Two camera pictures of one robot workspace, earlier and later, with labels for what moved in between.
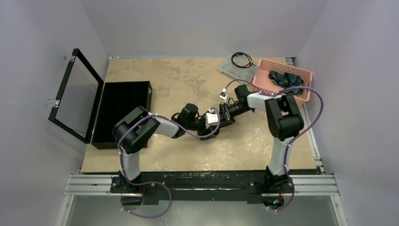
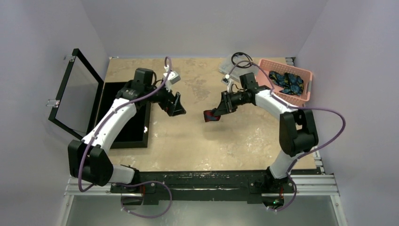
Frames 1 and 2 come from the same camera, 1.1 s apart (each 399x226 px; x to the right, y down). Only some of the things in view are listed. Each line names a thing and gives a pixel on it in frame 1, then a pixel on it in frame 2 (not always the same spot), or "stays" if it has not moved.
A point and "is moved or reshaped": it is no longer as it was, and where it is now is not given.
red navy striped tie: x=211 y=137 is moved or reshaped
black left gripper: x=209 y=132 -> x=179 y=109
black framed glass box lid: x=76 y=107 stays
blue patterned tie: x=287 y=80 stays
